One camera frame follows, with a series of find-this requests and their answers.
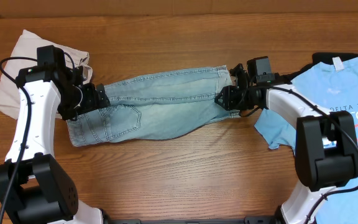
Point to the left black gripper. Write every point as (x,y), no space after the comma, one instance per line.
(91,97)

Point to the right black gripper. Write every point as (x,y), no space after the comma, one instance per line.
(232,96)

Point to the light blue denim shorts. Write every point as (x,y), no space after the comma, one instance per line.
(158,106)

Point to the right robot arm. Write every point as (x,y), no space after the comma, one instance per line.
(326,156)

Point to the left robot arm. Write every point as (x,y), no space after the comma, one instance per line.
(34,188)

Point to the black garment under pile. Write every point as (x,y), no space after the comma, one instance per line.
(325,57)

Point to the light blue printed t-shirt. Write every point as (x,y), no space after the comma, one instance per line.
(334,86)

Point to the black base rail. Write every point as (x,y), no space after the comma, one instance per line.
(191,221)

